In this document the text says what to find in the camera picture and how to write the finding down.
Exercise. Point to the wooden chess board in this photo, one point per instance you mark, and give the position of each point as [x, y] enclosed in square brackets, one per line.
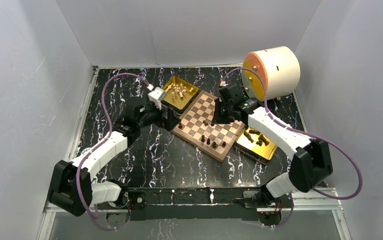
[202, 109]

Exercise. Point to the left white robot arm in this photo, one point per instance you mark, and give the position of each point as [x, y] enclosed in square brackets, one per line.
[71, 186]

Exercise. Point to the aluminium frame rail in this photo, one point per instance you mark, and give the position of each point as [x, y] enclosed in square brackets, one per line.
[310, 201]

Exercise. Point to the gold tray dark pieces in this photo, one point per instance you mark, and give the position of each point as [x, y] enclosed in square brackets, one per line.
[262, 154]

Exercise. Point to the white round drawer cabinet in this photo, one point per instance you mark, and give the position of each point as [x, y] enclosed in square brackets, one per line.
[277, 73]

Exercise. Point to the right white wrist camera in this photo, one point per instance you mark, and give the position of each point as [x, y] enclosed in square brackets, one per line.
[223, 85]

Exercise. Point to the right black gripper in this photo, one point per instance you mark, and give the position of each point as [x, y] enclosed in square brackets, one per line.
[217, 119]

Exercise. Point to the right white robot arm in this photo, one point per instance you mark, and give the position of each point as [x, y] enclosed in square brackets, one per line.
[310, 157]

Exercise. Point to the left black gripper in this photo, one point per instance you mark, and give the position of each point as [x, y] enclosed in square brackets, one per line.
[166, 124]

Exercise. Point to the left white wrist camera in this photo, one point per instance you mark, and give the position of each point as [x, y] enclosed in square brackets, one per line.
[156, 95]

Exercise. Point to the gold tray light pieces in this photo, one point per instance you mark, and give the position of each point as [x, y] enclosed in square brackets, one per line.
[178, 105]

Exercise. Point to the pile of dark pieces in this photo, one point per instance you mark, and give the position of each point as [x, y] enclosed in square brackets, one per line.
[250, 133]

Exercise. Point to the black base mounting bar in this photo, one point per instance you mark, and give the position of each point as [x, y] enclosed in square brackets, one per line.
[243, 203]

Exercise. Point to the pile of light pieces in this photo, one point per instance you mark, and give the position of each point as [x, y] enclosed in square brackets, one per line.
[180, 91]

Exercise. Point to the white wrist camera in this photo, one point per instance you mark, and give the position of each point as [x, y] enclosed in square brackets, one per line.
[223, 85]
[156, 95]

